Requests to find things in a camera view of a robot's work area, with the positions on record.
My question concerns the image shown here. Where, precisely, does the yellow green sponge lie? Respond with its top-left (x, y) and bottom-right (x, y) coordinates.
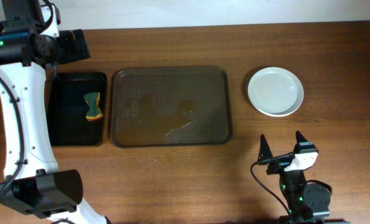
top-left (83, 92), bottom-right (103, 121)

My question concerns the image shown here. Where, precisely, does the brown plastic tray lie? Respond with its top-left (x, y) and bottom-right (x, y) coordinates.
top-left (110, 66), bottom-right (233, 148)

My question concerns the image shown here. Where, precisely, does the black plastic tray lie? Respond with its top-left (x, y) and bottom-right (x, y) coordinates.
top-left (47, 72), bottom-right (107, 147)

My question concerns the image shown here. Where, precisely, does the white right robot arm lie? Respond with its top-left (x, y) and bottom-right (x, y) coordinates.
top-left (255, 131), bottom-right (333, 223)

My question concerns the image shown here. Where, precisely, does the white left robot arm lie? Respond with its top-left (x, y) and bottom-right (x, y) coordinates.
top-left (0, 0), bottom-right (109, 224)

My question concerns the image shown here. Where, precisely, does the grey-white plate with sauce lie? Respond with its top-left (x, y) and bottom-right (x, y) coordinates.
top-left (247, 67), bottom-right (305, 117)

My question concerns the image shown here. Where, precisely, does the black object bottom edge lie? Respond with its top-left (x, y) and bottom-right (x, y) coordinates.
top-left (278, 217), bottom-right (351, 224)

